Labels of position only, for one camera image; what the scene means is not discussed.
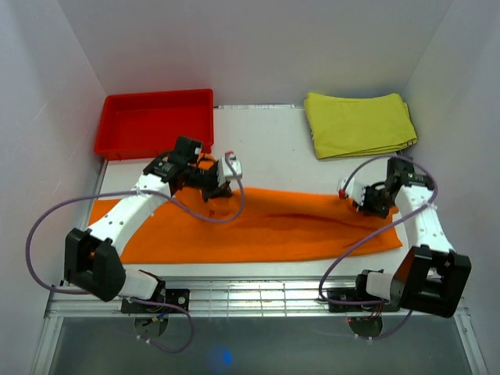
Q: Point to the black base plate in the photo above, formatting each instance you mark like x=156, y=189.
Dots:
x=177, y=297
x=349, y=301

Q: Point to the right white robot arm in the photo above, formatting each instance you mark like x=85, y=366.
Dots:
x=432, y=276

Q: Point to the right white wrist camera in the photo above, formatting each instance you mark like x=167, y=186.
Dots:
x=353, y=189

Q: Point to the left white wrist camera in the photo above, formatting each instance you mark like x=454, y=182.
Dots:
x=228, y=168

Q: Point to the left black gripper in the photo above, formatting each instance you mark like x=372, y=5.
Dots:
x=219, y=192

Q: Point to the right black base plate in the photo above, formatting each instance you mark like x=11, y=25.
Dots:
x=349, y=301

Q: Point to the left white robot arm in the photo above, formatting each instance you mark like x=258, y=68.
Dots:
x=92, y=256

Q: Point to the orange trousers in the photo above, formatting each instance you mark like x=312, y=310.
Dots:
x=256, y=226

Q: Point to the red plastic tray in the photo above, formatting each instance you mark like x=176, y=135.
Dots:
x=140, y=126

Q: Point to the folded yellow trousers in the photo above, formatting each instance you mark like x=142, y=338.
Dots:
x=351, y=127

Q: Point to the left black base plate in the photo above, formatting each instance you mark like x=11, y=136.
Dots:
x=177, y=297

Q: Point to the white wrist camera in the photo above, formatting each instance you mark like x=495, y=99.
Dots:
x=228, y=168
x=353, y=189

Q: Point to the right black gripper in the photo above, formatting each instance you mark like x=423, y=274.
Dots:
x=366, y=207

